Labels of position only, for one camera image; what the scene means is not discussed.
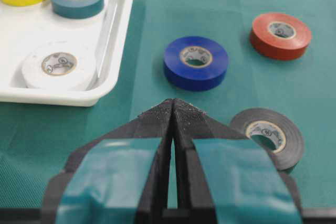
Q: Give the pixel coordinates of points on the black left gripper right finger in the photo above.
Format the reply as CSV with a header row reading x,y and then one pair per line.
x,y
224,177

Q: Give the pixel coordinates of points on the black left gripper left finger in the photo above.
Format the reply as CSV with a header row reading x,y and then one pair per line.
x,y
121,177

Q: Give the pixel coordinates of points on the black tape roll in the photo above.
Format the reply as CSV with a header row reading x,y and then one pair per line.
x,y
276,127

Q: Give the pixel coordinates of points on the white tape roll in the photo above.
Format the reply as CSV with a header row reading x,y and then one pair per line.
x,y
60,65

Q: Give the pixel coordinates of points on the blue tape roll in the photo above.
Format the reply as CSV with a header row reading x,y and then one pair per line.
x,y
195,63

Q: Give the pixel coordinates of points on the red tape roll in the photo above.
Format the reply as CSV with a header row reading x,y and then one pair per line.
x,y
279,36

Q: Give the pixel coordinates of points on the green table cloth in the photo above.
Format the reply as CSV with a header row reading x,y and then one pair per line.
x,y
36,139

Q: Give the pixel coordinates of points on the white rectangular plastic tray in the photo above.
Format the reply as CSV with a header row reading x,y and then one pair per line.
x,y
25,29

